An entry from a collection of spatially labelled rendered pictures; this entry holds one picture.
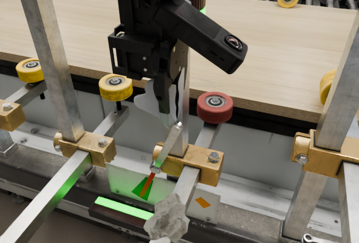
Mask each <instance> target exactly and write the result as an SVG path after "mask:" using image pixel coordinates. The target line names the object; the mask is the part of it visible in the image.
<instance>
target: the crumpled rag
mask: <svg viewBox="0 0 359 243"><path fill-rule="evenodd" d="M185 210H186V205H185V204H183V203H182V202H181V200H180V196H179V195H178V194H177V193H175V192H174V193H170V194H169V195H168V196H167V197H166V198H164V199H163V200H160V201H159V202H157V203H156V204H155V212H154V215H153V216H152V217H150V218H149V219H148V220H147V221H146V222H145V224H144V227H143V228H144V229H145V231H146V232H148V234H149V236H150V238H153V239H155V240H156V239H158V238H160V237H162V236H164V235H167V236H168V237H169V238H170V240H171V241H173V242H176V241H178V240H179V239H180V238H181V237H182V236H183V234H185V233H186V232H188V224H189V221H190V219H188V217H186V216H185Z"/></svg>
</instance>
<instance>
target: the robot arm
mask: <svg viewBox="0 0 359 243"><path fill-rule="evenodd" d="M118 6H119V15H120V24H119V25H118V26H116V27H115V28H114V32H113V33H112V34H110V35H109V36H108V37H107V38H108V45H109V50H110V57H111V64H112V71H113V74H116V75H122V76H126V77H127V78H128V79H133V80H139V81H140V80H141V79H142V78H144V77H145V78H149V79H150V80H148V82H147V83H146V84H145V88H144V89H145V92H146V93H144V94H141V95H137V96H135V97H134V103H135V105H136V106H137V107H138V108H139V109H142V110H144V111H146V112H148V113H151V114H153V115H155V116H157V117H159V118H160V119H161V121H162V123H163V125H164V126H165V127H166V128H171V127H172V126H173V125H174V123H175V122H176V120H177V119H178V117H179V114H180V109H181V104H182V99H183V92H184V89H185V81H186V74H187V68H188V51H189V47H190V48H192V49H193V50H195V51H196V52H197V53H199V54H200V55H202V56H203V57H205V58H206V59H207V60H209V61H210V62H212V63H213V64H214V65H216V66H217V67H218V68H220V69H221V70H223V71H224V72H226V73H227V74H233V73H234V72H235V71H236V70H237V69H238V68H239V66H240V65H241V64H242V63H243V62H244V59H245V57H246V54H247V51H248V46H247V44H245V43H244V42H243V41H241V40H240V39H239V38H238V37H236V36H234V35H232V34H231V33H230V32H229V31H227V30H226V29H224V28H223V27H222V26H220V25H219V24H217V23H216V22H215V21H213V20H212V19H211V18H209V17H208V16H206V15H205V14H203V13H202V12H201V11H199V10H198V9H196V8H195V7H194V6H192V5H191V4H190V3H188V2H187V1H185V0H118ZM119 32H124V33H120V34H119V35H117V34H118V33H119ZM113 48H115V50H116V58H117V62H118V66H116V65H115V60H114V53H113Z"/></svg>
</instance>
